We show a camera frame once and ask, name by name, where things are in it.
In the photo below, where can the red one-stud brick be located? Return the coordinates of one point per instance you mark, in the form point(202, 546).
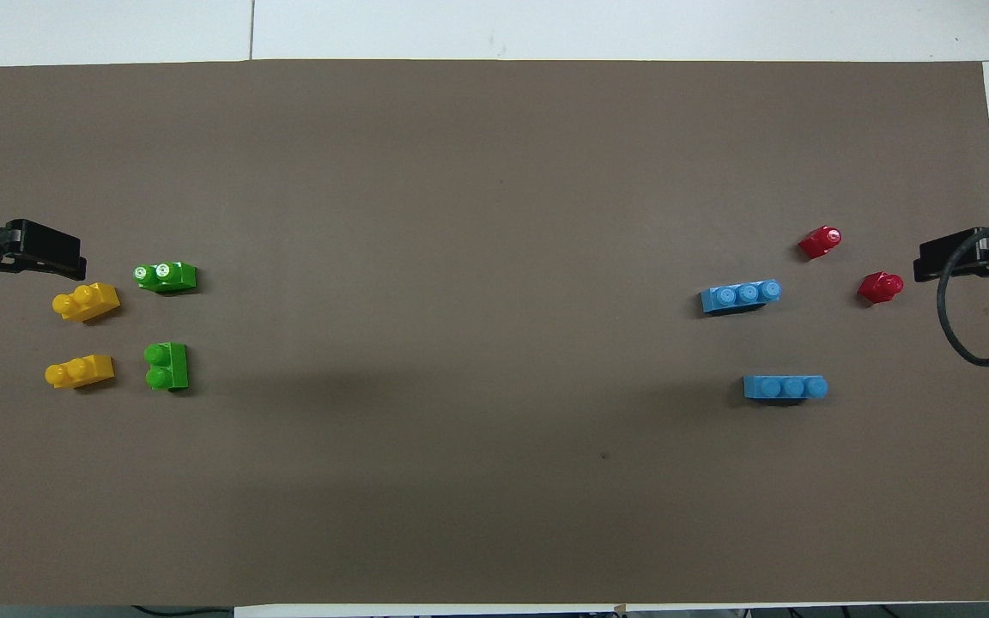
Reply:
point(819, 243)
point(879, 287)

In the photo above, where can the yellow two-stud brick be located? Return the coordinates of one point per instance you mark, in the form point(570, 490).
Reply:
point(81, 372)
point(87, 302)

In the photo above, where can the green brick with white-marked studs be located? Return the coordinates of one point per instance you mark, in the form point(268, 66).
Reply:
point(170, 276)

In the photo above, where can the blue three-stud brick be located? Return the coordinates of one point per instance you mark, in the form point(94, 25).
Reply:
point(785, 388)
point(739, 297)

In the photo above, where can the brown paper table mat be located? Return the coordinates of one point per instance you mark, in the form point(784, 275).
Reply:
point(494, 215)

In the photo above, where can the plain green two-stud brick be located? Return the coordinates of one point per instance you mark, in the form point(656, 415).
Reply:
point(168, 367)

